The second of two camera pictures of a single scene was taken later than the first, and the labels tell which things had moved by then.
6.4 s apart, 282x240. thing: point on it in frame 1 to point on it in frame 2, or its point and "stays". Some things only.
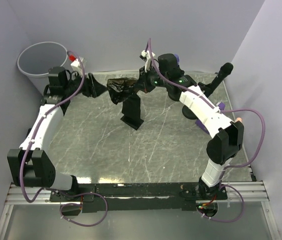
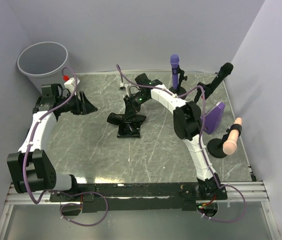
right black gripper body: (150, 79) to (135, 101)
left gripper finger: (93, 82) to (85, 102)
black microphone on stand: (208, 88) stays
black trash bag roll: (123, 90) to (130, 124)
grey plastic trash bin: (36, 60) stays
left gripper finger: (98, 88) to (88, 108)
